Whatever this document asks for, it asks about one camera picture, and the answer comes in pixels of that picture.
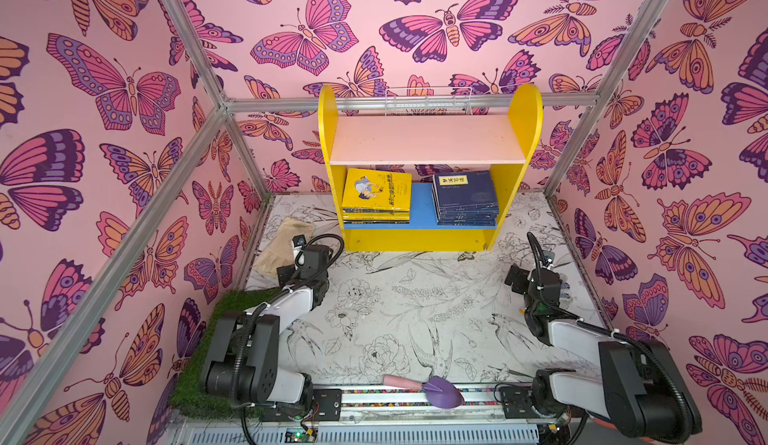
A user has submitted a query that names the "yellow pink blue bookshelf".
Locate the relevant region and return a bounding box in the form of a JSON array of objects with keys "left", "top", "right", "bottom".
[{"left": 317, "top": 85, "right": 543, "bottom": 252}]

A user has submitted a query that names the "white slotted cable duct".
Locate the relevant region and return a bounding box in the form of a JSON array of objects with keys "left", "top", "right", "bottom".
[{"left": 171, "top": 422, "right": 540, "bottom": 444}]

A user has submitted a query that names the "navy blue book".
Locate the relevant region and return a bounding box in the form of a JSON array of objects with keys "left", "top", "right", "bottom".
[
  {"left": 436, "top": 205, "right": 499, "bottom": 227},
  {"left": 432, "top": 170, "right": 499, "bottom": 212}
]

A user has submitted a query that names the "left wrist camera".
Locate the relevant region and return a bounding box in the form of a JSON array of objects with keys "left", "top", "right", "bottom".
[{"left": 291, "top": 235, "right": 307, "bottom": 254}]

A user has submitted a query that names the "aluminium mounting rail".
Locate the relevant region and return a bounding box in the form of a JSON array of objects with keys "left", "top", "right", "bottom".
[{"left": 263, "top": 381, "right": 601, "bottom": 425}]

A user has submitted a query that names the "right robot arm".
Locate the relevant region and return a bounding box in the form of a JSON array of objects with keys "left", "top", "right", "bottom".
[{"left": 501, "top": 233, "right": 703, "bottom": 444}]

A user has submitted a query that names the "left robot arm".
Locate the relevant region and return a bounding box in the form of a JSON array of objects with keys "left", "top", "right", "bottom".
[{"left": 199, "top": 233, "right": 345, "bottom": 444}]

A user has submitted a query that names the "green circuit board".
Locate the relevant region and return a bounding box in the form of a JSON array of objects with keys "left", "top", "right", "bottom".
[{"left": 283, "top": 427, "right": 317, "bottom": 444}]

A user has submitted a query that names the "white wire basket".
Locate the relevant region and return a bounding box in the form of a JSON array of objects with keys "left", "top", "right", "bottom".
[{"left": 384, "top": 87, "right": 473, "bottom": 116}]

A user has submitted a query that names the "purple pink trowel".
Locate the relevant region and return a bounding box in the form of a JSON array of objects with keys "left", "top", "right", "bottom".
[{"left": 382, "top": 375, "right": 465, "bottom": 409}]

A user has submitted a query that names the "yellow cartoon book bottom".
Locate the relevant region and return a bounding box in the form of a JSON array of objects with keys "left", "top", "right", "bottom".
[{"left": 342, "top": 168, "right": 412, "bottom": 213}]

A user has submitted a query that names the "green artificial grass mat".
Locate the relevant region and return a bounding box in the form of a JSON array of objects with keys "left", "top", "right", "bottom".
[{"left": 167, "top": 288, "right": 280, "bottom": 420}]

